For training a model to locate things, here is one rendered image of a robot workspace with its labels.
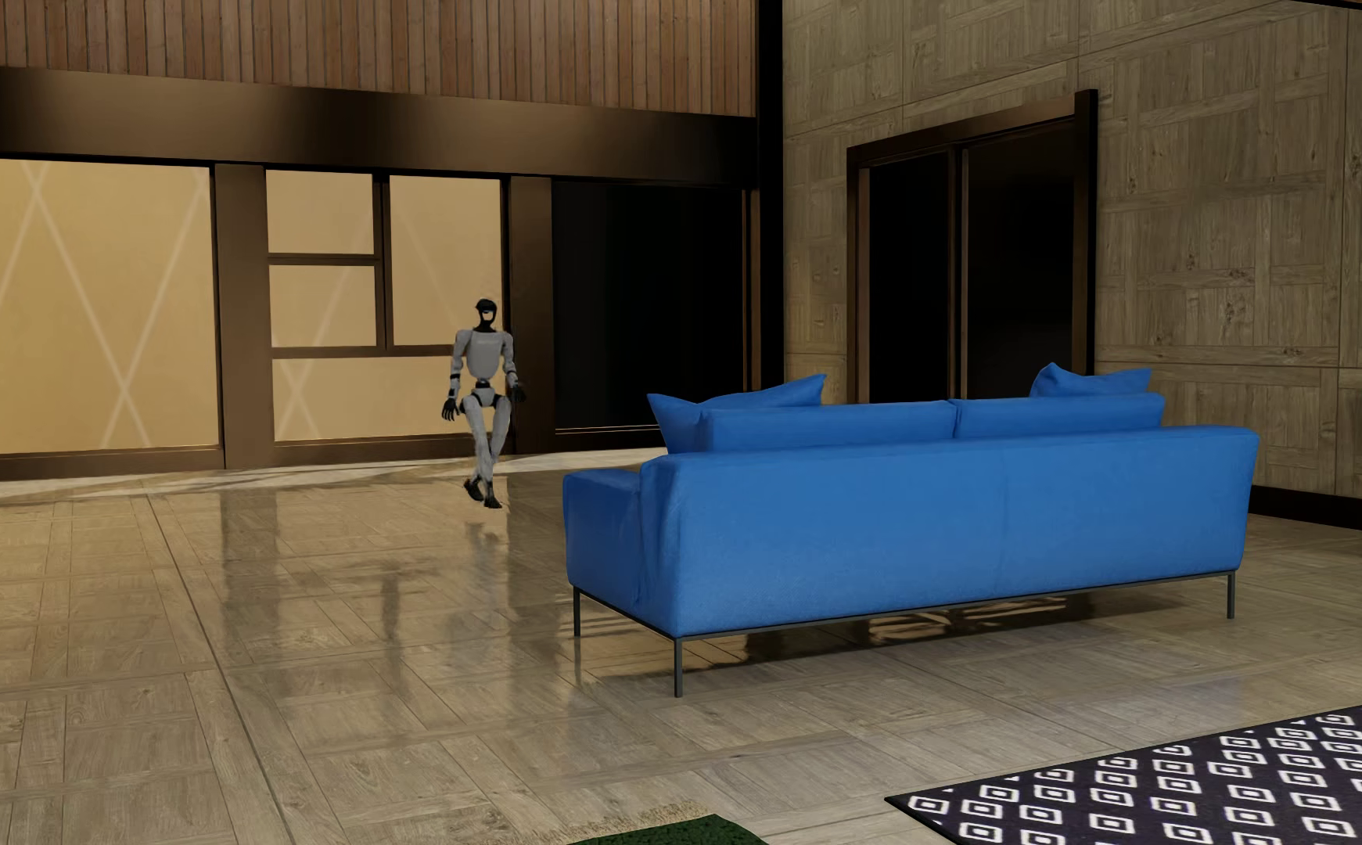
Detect blue fabric sofa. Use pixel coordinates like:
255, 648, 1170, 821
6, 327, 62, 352
562, 393, 1262, 699

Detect blue throw pillow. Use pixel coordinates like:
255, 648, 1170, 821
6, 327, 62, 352
646, 373, 828, 455
1029, 361, 1154, 399

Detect white humanoid robot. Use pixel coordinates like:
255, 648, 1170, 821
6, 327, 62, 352
441, 298, 527, 511

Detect dark double door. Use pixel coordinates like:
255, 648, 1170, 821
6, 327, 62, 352
845, 89, 1100, 405

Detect green rug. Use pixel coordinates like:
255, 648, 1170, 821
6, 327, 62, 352
569, 813, 767, 845

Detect black white patterned rug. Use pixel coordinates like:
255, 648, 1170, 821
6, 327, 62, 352
885, 691, 1362, 845

